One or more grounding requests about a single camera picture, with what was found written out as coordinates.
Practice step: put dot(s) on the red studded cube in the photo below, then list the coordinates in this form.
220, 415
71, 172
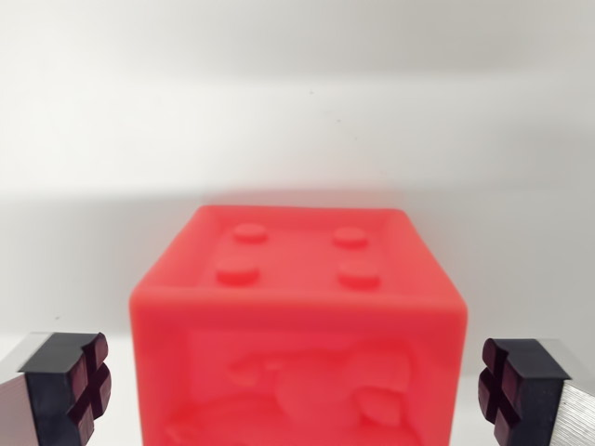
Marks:
297, 334

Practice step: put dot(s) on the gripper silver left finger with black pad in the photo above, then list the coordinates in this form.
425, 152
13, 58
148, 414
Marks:
51, 395

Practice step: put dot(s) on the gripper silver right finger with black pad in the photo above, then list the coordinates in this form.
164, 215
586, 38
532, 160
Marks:
534, 395

